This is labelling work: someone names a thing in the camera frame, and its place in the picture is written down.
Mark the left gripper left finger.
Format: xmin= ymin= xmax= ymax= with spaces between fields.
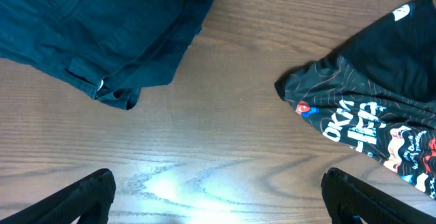
xmin=1 ymin=168 xmax=116 ymax=224

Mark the black orange patterned sports jersey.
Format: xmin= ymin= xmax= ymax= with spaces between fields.
xmin=275 ymin=0 xmax=435 ymax=197

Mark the folded dark blue garment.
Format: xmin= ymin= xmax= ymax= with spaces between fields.
xmin=1 ymin=0 xmax=214 ymax=110

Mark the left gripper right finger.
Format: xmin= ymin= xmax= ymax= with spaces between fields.
xmin=321 ymin=167 xmax=435 ymax=224

